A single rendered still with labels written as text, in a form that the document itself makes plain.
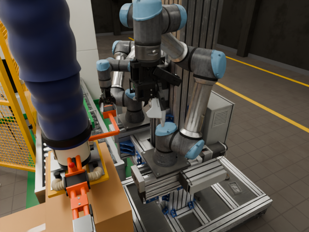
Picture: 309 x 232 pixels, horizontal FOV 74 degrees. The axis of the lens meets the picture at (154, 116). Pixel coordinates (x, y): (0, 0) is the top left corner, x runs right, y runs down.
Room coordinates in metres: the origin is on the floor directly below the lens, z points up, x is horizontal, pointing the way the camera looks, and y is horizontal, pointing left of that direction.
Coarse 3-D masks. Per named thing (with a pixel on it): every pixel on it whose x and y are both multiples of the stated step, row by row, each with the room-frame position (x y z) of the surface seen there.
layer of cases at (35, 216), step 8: (32, 208) 0.93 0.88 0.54; (40, 208) 0.93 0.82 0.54; (8, 216) 0.86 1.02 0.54; (16, 216) 0.86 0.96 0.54; (24, 216) 0.86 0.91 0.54; (32, 216) 0.86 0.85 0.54; (40, 216) 0.86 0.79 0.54; (0, 224) 0.81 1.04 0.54; (8, 224) 0.81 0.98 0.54; (16, 224) 0.81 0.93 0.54; (24, 224) 0.81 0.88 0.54; (32, 224) 0.81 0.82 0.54; (40, 224) 0.81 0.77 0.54
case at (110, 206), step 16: (112, 160) 1.00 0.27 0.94; (112, 176) 0.86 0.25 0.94; (96, 192) 0.75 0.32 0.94; (112, 192) 0.75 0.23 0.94; (48, 208) 0.65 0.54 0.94; (64, 208) 0.65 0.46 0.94; (96, 208) 0.65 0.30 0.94; (112, 208) 0.65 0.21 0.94; (128, 208) 0.65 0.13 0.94; (48, 224) 0.57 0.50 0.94; (64, 224) 0.57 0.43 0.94; (96, 224) 0.57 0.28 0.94; (112, 224) 0.60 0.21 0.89; (128, 224) 0.63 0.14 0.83
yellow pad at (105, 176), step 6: (96, 144) 1.00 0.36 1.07; (90, 150) 0.93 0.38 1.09; (102, 156) 0.90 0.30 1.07; (90, 162) 0.84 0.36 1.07; (96, 162) 0.81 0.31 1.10; (102, 162) 0.85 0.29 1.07; (90, 168) 0.80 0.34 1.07; (102, 168) 0.80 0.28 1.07; (90, 180) 0.72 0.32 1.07; (96, 180) 0.72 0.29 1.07; (102, 180) 0.73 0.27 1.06
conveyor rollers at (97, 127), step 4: (84, 96) 2.78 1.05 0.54; (88, 104) 2.53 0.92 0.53; (88, 108) 2.44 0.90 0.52; (92, 112) 2.30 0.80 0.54; (92, 116) 2.20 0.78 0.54; (96, 124) 2.04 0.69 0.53; (96, 128) 1.95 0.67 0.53; (92, 132) 1.86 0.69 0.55; (96, 132) 1.87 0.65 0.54; (100, 132) 1.88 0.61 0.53; (100, 140) 1.71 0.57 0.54; (104, 140) 1.72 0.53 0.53; (44, 144) 1.65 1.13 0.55; (44, 148) 1.58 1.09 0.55; (48, 148) 1.58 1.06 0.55; (108, 148) 1.58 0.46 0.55; (44, 152) 1.55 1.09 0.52; (44, 156) 1.48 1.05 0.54; (44, 160) 1.41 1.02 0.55; (44, 168) 1.32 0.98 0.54
